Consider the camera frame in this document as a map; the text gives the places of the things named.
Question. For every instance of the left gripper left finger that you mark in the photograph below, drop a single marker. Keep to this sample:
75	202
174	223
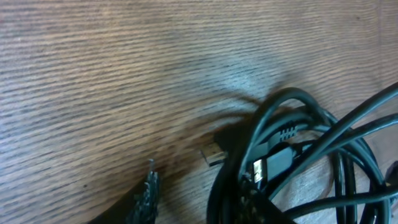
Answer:
138	206

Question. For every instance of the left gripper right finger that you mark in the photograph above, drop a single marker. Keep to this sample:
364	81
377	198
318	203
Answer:
257	207

